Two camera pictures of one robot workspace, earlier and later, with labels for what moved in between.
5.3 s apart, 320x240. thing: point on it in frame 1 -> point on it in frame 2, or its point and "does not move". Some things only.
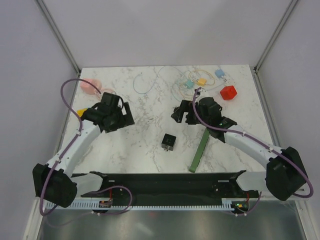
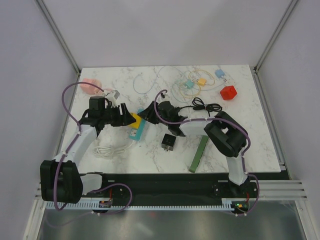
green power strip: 197,158 does not move
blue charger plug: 219,73 does not move
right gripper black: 186,106 -> 148,114
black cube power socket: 168,142 does not move
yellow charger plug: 201,82 does not move
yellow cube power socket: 80,111 -> 136,124
